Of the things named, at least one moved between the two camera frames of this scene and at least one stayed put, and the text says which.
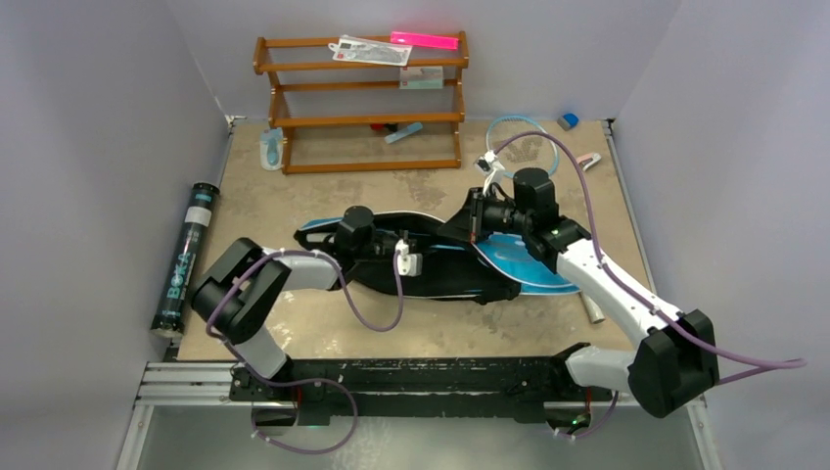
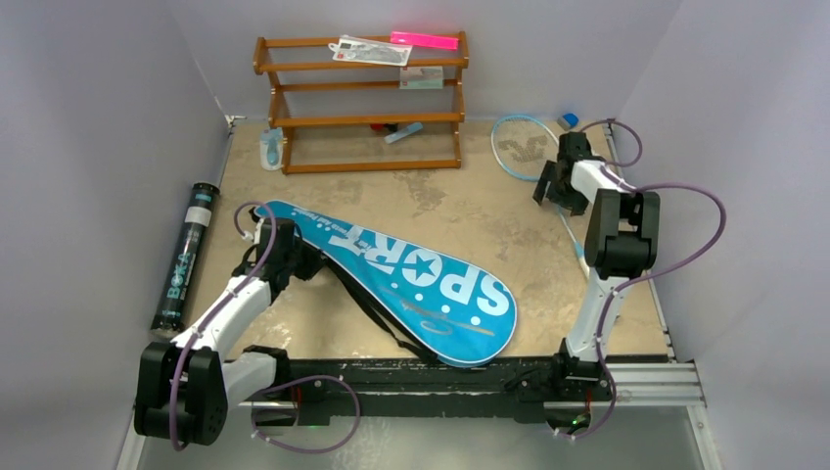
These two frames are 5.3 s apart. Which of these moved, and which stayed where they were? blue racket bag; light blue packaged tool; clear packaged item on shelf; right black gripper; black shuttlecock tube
Moved: blue racket bag; right black gripper
Stayed: light blue packaged tool; black shuttlecock tube; clear packaged item on shelf
